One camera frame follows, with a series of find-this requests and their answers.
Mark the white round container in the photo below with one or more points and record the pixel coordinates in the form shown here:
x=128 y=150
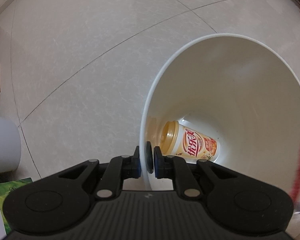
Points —
x=2 y=147

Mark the green printed carton box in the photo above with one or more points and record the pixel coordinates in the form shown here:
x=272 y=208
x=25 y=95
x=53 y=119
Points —
x=7 y=190

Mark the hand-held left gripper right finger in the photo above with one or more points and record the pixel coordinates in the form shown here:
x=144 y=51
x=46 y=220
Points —
x=157 y=166

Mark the white plastic trash bin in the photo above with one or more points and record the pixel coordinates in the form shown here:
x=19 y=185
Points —
x=240 y=85

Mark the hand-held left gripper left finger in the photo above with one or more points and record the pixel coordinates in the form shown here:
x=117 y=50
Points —
x=138 y=166

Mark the milk tea cup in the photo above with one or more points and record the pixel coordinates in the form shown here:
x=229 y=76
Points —
x=190 y=142

